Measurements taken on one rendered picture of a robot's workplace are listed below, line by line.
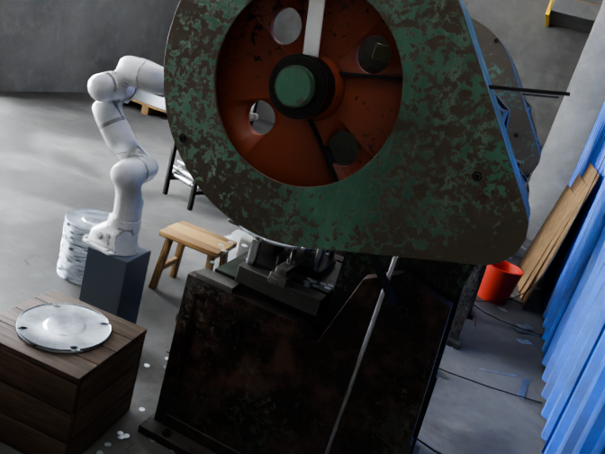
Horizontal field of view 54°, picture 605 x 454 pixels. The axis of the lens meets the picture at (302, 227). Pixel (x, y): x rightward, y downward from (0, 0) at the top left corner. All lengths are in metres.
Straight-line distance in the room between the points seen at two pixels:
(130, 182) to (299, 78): 1.03
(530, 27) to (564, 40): 0.45
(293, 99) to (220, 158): 0.29
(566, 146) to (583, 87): 0.61
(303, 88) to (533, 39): 7.18
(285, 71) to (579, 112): 5.56
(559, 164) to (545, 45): 2.14
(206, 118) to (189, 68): 0.14
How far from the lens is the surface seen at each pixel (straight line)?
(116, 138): 2.36
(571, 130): 6.84
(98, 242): 2.49
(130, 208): 2.39
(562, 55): 8.49
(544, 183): 6.88
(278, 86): 1.47
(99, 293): 2.52
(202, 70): 1.64
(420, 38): 1.44
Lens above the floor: 1.46
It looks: 18 degrees down
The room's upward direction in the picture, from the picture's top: 16 degrees clockwise
